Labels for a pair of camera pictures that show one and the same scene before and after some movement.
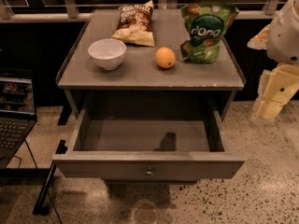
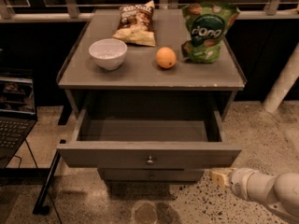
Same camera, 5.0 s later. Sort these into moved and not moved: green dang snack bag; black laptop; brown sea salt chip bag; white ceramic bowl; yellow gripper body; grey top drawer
Moved: grey top drawer; yellow gripper body
Not moved: white ceramic bowl; brown sea salt chip bag; green dang snack bag; black laptop
